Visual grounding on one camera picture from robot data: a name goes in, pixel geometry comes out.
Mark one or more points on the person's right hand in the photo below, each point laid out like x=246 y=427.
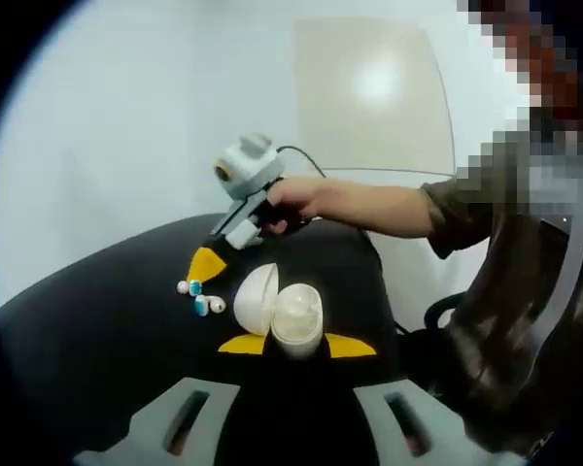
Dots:
x=298 y=201

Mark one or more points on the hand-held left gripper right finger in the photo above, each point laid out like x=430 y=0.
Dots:
x=442 y=429

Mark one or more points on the beige wall panel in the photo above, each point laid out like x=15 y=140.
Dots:
x=369 y=97

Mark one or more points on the beige oval charging case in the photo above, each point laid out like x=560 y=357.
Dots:
x=296 y=315

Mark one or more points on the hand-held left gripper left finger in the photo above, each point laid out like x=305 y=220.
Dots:
x=126 y=437

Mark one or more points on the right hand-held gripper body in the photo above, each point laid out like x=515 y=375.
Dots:
x=252 y=165

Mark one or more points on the blue white hook earphone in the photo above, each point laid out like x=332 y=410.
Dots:
x=188 y=287
x=209 y=306

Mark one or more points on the black office chair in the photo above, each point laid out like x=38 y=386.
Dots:
x=442 y=310

